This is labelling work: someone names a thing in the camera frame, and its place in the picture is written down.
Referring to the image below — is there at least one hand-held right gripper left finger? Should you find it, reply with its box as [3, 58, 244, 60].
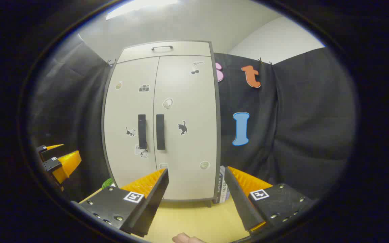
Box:
[70, 168, 170, 238]

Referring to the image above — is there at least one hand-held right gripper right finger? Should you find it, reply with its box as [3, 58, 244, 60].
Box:
[224, 166, 314, 234]

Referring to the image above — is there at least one white cabinet door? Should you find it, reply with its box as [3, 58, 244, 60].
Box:
[153, 55, 218, 200]
[104, 56, 160, 188]

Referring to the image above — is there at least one white double-door shoe cabinet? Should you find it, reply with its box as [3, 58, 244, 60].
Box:
[101, 40, 222, 207]

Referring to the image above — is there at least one white cabinet drawer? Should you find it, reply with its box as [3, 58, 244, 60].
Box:
[117, 41, 212, 64]

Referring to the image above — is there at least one printed packet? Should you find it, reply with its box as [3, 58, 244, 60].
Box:
[215, 165, 230, 204]

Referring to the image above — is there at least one black backdrop cloth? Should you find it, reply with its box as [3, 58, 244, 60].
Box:
[29, 34, 357, 216]

